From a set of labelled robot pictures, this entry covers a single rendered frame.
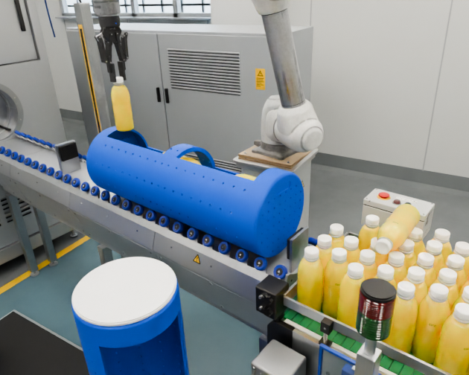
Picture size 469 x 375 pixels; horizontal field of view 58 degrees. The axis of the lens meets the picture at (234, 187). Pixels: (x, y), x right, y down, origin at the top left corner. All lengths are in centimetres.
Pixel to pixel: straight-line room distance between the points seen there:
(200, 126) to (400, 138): 185
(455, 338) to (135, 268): 83
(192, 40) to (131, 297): 243
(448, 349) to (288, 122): 104
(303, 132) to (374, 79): 240
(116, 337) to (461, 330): 79
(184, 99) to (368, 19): 172
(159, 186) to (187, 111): 202
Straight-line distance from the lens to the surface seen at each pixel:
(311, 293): 122
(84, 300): 120
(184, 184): 141
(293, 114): 175
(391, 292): 83
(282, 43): 169
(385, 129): 417
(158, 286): 119
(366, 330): 86
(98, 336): 116
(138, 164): 159
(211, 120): 335
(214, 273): 150
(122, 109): 173
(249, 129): 319
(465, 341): 110
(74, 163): 230
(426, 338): 117
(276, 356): 123
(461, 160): 415
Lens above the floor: 177
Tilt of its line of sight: 26 degrees down
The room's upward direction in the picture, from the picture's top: 2 degrees counter-clockwise
